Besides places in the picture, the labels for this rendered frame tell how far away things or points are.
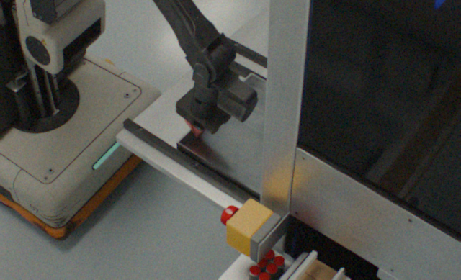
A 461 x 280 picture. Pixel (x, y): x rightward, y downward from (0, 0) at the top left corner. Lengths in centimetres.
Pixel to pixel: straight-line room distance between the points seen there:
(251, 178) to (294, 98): 46
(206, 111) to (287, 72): 44
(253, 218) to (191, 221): 125
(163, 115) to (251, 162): 24
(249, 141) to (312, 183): 41
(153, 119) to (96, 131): 82
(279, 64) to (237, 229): 34
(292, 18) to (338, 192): 33
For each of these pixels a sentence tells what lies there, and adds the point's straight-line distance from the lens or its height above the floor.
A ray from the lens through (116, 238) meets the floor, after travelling 253.
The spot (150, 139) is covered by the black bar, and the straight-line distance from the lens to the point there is 160.
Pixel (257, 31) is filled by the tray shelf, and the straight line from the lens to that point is 186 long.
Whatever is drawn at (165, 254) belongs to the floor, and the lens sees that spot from 248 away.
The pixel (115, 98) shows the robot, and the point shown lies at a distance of 255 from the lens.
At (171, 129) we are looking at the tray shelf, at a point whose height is 88.
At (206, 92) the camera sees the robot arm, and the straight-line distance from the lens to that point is 144.
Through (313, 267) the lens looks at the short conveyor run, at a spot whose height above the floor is 93.
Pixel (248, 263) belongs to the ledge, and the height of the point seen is 88.
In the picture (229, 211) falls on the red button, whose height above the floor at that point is 101.
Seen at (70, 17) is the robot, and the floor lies 80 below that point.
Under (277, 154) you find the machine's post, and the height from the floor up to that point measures 116.
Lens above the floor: 212
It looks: 49 degrees down
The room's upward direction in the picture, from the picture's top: straight up
